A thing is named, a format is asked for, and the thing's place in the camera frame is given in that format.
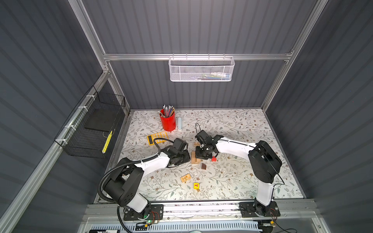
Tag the markers in white basket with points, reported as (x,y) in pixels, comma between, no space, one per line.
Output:
(214,76)

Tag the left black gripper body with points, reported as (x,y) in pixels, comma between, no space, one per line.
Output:
(182,158)

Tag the plain wood plank 31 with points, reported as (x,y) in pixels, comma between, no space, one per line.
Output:
(194,159)

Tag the pencils bundle in cup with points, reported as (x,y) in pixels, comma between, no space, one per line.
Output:
(167,111)

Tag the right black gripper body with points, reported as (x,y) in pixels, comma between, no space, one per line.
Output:
(201,153)

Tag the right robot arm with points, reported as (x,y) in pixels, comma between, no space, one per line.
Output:
(264,161)

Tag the yellow calculator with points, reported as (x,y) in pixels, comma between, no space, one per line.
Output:
(162,136)

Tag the white wire wall basket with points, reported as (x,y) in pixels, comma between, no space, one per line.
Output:
(184,68)

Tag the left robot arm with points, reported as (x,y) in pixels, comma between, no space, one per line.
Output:
(120,184)

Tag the picture domino block lower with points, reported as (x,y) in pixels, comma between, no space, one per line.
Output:
(185,178)

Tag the black foam pad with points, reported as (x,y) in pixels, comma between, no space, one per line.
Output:
(102,120)

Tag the black wire side basket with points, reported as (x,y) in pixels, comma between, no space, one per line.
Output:
(75,140)

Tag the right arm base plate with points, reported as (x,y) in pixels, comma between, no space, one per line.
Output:
(256,209)

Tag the light blue eraser block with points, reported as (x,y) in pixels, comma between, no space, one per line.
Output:
(179,123)

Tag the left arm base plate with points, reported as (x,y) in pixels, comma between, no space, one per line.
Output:
(151,212)

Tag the red pencil cup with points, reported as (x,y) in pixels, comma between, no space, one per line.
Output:
(168,123)

